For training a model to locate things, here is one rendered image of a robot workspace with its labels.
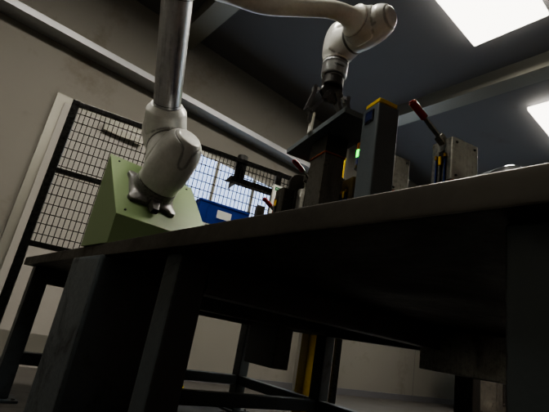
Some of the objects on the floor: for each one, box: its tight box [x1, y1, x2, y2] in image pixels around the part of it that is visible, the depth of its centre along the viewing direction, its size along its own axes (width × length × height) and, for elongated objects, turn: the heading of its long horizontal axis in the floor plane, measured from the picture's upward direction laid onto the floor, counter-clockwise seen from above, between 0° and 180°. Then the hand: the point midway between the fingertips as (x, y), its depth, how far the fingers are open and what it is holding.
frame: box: [0, 221, 549, 412], centre depth 164 cm, size 256×161×66 cm, turn 68°
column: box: [24, 254, 164, 412], centre depth 133 cm, size 31×31×66 cm
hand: (325, 131), depth 136 cm, fingers open, 10 cm apart
